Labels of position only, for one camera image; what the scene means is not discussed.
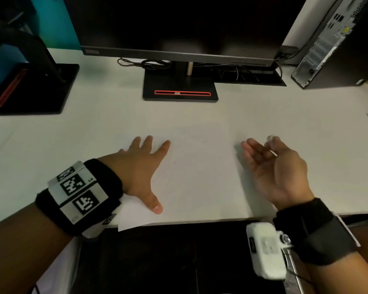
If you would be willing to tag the black desktop computer tower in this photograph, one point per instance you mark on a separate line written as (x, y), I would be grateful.
(343, 48)

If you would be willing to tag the black wristband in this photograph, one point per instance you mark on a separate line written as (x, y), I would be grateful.
(319, 235)
(110, 177)

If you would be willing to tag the person's right thumb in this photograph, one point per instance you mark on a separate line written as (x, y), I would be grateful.
(276, 146)

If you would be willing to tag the small white object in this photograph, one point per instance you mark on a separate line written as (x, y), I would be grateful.
(272, 138)

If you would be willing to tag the white paper sheet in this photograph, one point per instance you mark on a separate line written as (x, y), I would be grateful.
(202, 180)

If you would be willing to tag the black left wristband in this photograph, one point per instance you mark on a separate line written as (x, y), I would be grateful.
(110, 177)

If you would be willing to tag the black right wristband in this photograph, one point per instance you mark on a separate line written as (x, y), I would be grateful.
(319, 235)

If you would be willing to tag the person's right forearm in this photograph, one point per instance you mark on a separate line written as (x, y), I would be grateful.
(346, 275)

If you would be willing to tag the person's left thumb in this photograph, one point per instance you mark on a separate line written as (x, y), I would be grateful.
(151, 200)

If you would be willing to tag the person's left forearm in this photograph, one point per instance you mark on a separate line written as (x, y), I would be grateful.
(21, 257)

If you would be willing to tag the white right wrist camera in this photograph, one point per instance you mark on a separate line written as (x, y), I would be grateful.
(266, 251)

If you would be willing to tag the metal camera bracket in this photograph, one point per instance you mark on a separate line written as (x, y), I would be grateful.
(293, 272)

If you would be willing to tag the white marker tag band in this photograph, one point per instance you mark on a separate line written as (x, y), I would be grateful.
(76, 192)

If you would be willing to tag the person's right hand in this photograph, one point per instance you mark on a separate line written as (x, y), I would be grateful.
(282, 177)

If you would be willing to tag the person's left middle finger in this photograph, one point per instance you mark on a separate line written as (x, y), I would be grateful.
(147, 143)

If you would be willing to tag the black computer monitor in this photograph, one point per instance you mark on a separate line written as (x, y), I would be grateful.
(184, 24)

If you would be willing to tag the person's left hand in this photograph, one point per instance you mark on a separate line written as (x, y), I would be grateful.
(135, 171)

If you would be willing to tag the black stand with red slot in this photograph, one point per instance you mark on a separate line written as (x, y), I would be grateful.
(181, 87)

